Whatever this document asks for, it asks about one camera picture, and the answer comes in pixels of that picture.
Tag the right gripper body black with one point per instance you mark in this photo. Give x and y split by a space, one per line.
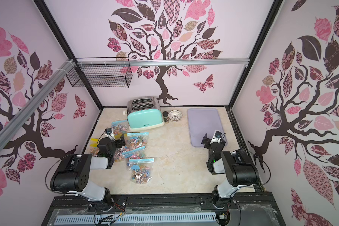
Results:
208 142

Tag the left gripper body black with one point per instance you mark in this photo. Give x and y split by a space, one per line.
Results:
117 144

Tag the candy bag blue zip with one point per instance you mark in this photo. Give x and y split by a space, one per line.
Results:
136 140
141 170
124 153

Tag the lavender plastic tray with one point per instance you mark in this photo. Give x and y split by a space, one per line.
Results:
203 121

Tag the candy bag blue zip front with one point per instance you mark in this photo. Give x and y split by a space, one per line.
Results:
141 170

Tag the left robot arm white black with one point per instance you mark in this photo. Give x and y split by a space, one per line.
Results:
72 175

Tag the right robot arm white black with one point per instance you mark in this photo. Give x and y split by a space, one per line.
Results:
238 167

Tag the candy bag yellow zip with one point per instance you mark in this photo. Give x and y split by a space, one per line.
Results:
93 146

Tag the candy bag near toaster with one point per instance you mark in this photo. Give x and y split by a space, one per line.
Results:
120 127

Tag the mint green toaster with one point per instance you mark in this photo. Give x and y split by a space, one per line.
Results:
144 113

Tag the white sink strainer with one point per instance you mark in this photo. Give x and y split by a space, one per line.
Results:
175 115

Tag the small dark spice jar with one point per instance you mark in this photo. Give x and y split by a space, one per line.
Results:
166 117

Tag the black wire basket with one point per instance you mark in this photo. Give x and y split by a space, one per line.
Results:
101 72

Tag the white cable duct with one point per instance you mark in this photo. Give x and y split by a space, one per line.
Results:
133 219

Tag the black base frame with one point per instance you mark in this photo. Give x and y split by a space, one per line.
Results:
245 209

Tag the aluminium rail back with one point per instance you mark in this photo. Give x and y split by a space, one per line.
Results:
175 62

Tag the aluminium rail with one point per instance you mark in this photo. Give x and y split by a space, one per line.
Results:
8 132
175 62

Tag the aluminium rail left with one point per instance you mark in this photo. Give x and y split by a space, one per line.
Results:
8 132

